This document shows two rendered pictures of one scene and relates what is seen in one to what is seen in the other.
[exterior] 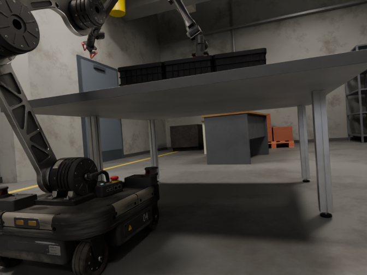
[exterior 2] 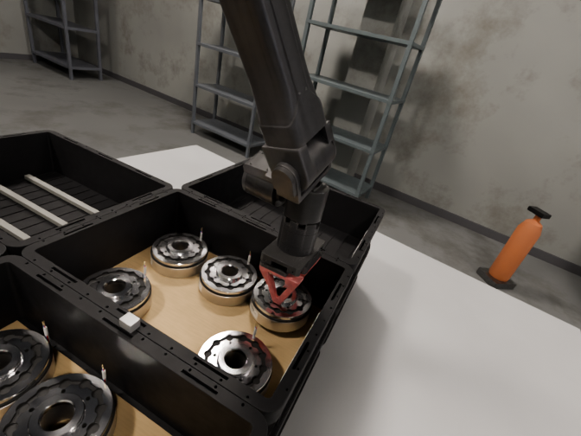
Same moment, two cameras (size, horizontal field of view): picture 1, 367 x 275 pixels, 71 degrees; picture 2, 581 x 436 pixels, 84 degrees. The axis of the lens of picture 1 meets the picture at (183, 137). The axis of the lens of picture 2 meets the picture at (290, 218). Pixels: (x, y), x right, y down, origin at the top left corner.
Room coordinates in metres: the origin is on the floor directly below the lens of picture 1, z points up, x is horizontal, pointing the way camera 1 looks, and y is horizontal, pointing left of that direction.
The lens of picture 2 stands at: (1.55, 0.27, 1.25)
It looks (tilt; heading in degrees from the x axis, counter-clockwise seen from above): 29 degrees down; 277
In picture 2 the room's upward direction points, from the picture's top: 14 degrees clockwise
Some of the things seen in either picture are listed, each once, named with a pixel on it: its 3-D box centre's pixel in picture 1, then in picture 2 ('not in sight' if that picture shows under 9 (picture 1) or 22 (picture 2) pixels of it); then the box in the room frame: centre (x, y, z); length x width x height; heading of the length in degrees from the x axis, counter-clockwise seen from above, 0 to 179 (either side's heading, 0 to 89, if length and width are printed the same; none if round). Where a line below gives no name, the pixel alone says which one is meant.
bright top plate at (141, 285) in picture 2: not in sight; (114, 290); (1.83, -0.04, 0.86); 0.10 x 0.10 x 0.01
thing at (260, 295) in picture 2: not in sight; (282, 296); (1.58, -0.14, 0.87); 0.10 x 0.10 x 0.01
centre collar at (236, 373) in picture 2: not in sight; (235, 359); (1.61, 0.00, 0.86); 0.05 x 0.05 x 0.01
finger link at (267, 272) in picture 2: not in sight; (285, 276); (1.58, -0.13, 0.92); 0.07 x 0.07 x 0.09; 77
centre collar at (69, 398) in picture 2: not in sight; (57, 416); (1.75, 0.13, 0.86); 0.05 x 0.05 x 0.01
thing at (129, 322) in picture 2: not in sight; (130, 322); (1.73, 0.05, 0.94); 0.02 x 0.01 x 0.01; 168
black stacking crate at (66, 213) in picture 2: not in sight; (42, 201); (2.09, -0.18, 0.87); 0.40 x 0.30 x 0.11; 168
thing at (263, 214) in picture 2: (239, 70); (285, 221); (1.64, -0.39, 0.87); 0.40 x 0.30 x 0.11; 168
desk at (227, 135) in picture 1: (239, 136); not in sight; (4.28, -0.94, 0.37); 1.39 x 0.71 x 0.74; 151
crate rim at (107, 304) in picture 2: (193, 68); (207, 266); (1.70, -0.09, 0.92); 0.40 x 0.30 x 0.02; 168
